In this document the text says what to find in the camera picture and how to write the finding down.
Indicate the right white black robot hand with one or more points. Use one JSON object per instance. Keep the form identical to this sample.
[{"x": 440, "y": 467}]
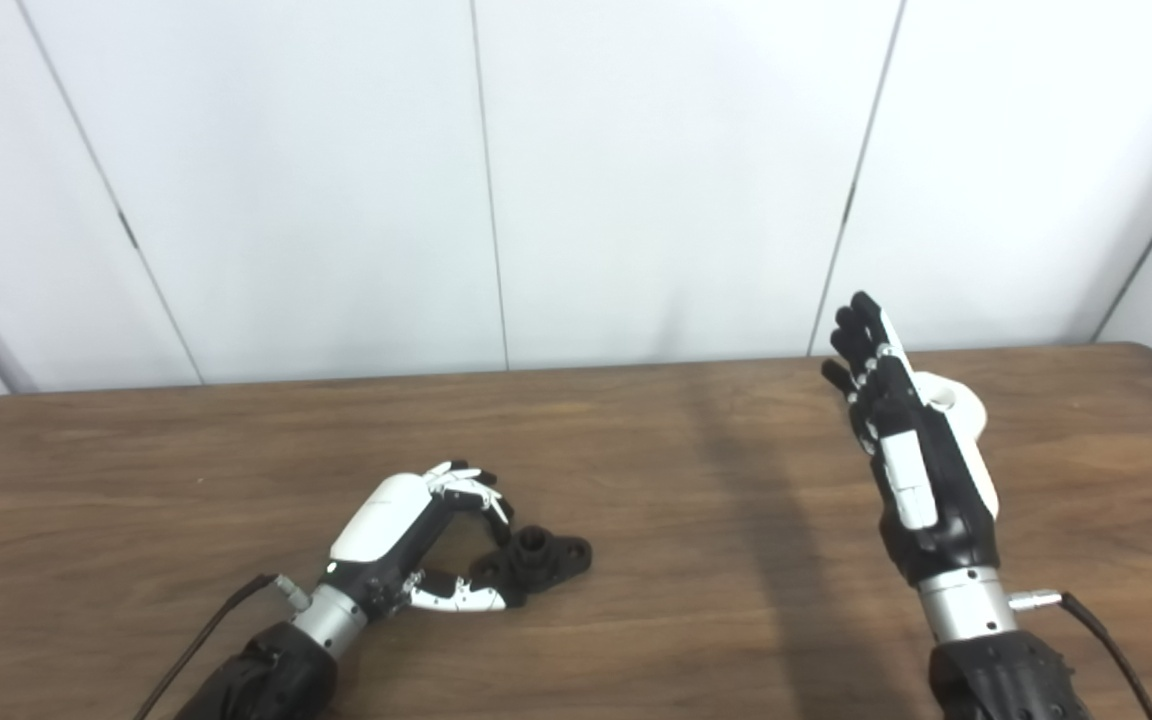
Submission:
[{"x": 926, "y": 500}]

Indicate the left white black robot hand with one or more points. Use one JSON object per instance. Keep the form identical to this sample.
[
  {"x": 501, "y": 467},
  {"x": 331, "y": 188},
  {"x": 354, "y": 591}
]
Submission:
[{"x": 376, "y": 520}]

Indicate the round white plastic piece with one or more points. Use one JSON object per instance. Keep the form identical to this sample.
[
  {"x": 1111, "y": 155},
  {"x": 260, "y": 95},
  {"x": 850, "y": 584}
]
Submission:
[{"x": 966, "y": 410}]

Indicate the black plastic holder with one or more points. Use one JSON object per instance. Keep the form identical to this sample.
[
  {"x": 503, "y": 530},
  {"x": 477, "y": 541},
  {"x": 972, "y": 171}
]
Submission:
[{"x": 546, "y": 560}]

